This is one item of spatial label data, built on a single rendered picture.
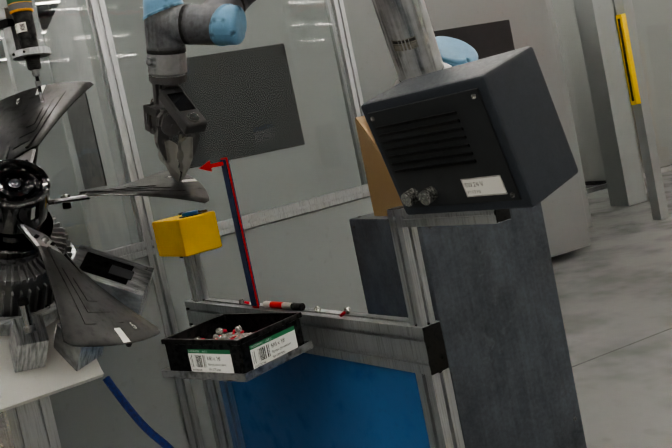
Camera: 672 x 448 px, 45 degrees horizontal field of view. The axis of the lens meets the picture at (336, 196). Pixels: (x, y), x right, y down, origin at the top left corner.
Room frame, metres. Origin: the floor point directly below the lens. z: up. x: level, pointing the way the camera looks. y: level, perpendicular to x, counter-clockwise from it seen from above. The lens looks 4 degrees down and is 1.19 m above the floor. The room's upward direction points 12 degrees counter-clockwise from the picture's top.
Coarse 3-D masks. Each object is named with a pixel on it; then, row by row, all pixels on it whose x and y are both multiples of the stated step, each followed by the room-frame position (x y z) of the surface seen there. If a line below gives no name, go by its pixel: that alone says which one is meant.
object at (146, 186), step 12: (144, 180) 1.66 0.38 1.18; (156, 180) 1.65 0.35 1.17; (168, 180) 1.64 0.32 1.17; (84, 192) 1.58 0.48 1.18; (96, 192) 1.53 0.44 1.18; (108, 192) 1.52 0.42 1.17; (120, 192) 1.52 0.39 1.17; (132, 192) 1.53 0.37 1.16; (144, 192) 1.54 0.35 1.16; (156, 192) 1.54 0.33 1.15; (168, 192) 1.55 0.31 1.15; (180, 192) 1.56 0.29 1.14; (192, 192) 1.57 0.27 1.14; (204, 192) 1.59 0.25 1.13
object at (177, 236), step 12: (180, 216) 2.00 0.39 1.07; (192, 216) 1.92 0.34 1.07; (204, 216) 1.93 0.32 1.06; (156, 228) 2.00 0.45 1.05; (168, 228) 1.94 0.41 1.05; (180, 228) 1.89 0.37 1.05; (192, 228) 1.91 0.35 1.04; (204, 228) 1.93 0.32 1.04; (216, 228) 1.95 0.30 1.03; (156, 240) 2.02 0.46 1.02; (168, 240) 1.96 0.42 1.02; (180, 240) 1.90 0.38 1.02; (192, 240) 1.91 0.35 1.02; (204, 240) 1.92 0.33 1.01; (216, 240) 1.94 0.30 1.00; (168, 252) 1.97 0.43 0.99; (180, 252) 1.91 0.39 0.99; (192, 252) 1.90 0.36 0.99
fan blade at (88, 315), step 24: (48, 264) 1.36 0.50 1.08; (72, 264) 1.44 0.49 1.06; (72, 288) 1.35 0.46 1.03; (96, 288) 1.42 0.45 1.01; (72, 312) 1.30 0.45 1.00; (96, 312) 1.34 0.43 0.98; (120, 312) 1.40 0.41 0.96; (72, 336) 1.26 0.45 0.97; (96, 336) 1.29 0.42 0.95; (144, 336) 1.38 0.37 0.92
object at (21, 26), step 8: (16, 16) 1.52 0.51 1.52; (24, 16) 1.52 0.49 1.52; (32, 16) 1.54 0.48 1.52; (16, 24) 1.52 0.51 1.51; (24, 24) 1.52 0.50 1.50; (32, 24) 1.53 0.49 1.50; (16, 32) 1.53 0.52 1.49; (24, 32) 1.52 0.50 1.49; (32, 32) 1.53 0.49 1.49; (24, 40) 1.52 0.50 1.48; (32, 40) 1.53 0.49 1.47; (32, 56) 1.52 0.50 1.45; (40, 56) 1.54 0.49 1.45; (32, 64) 1.53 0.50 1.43; (40, 64) 1.54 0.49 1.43
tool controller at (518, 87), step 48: (528, 48) 1.08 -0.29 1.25; (384, 96) 1.21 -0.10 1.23; (432, 96) 1.11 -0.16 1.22; (480, 96) 1.04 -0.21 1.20; (528, 96) 1.07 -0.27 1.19; (384, 144) 1.22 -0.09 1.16; (432, 144) 1.14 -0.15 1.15; (480, 144) 1.07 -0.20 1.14; (528, 144) 1.06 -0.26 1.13; (432, 192) 1.18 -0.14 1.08; (480, 192) 1.11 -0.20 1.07; (528, 192) 1.05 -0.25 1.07
